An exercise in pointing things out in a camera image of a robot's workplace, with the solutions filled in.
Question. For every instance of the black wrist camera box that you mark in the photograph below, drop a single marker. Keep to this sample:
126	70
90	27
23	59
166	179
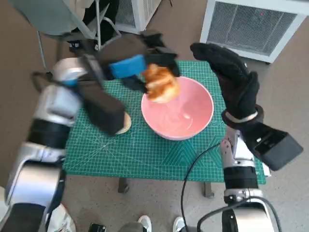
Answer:
103	106
272	147

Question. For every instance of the black table leg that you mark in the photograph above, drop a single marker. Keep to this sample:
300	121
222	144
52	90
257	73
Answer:
122	185
209	189

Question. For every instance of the bare left hand, blue tape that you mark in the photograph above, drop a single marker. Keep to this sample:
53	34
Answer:
128	66

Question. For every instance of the toy bread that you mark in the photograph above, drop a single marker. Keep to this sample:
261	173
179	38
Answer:
161	84

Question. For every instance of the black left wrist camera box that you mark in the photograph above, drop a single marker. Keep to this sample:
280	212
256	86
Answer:
103	106

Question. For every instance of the white shoe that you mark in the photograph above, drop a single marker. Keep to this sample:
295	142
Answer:
179	224
144	223

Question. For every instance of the green cutting mat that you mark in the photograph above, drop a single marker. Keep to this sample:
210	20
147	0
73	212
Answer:
144	154

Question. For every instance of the white air unit, red light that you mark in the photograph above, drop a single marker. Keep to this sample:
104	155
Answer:
251	26

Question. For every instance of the small beige plate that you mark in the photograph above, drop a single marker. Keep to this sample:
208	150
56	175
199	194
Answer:
127	123

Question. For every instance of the pink bowl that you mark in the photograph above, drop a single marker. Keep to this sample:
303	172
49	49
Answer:
183	120

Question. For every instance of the black gloved right hand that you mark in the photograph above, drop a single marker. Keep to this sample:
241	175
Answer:
234	82

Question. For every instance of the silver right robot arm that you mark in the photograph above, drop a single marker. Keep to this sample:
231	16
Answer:
239	174

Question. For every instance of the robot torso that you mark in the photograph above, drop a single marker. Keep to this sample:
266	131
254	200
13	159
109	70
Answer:
116	227

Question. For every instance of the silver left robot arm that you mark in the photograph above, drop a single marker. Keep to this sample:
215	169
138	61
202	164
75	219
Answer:
48	116

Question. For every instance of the white plastic bag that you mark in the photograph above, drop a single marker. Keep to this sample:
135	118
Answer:
61	220

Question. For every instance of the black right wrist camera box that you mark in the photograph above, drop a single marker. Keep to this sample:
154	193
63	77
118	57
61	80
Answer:
272	147

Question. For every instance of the grey chair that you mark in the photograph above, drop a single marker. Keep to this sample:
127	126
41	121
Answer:
48	17

